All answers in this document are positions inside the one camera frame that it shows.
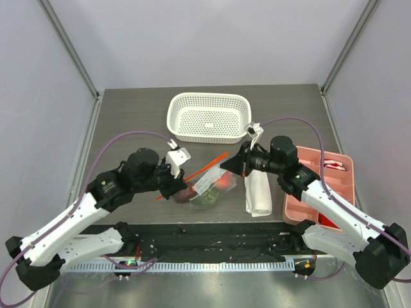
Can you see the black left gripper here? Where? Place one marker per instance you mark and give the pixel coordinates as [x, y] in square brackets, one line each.
[174, 184]

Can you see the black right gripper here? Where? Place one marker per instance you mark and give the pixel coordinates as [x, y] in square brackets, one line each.
[243, 159]

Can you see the dark red fake fruit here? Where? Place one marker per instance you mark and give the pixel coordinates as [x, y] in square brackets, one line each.
[185, 195]

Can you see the clear zip top bag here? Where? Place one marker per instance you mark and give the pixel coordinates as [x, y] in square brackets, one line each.
[204, 179]

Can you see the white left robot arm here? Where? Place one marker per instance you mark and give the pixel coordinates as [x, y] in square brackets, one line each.
[44, 255]

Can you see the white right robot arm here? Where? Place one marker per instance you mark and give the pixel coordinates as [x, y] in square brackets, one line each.
[377, 251]

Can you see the green fake broccoli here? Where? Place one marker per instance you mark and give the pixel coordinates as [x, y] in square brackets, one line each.
[208, 199]

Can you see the white folded towel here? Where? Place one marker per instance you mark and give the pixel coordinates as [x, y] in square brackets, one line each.
[258, 194]

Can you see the white perforated plastic basket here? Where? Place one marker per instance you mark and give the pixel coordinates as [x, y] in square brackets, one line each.
[211, 118]

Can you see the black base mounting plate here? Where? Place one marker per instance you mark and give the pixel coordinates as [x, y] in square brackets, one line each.
[214, 243]

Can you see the red white striped packet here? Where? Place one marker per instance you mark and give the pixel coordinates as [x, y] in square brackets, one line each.
[334, 164]

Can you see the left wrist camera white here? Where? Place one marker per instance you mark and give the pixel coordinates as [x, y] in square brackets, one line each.
[176, 157]

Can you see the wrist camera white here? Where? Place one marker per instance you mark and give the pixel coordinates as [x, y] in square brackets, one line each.
[255, 131]
[176, 157]

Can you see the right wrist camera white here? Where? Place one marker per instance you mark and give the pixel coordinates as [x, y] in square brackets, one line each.
[255, 131]

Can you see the white slotted cable duct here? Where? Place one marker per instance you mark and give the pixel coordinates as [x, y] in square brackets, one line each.
[104, 266]

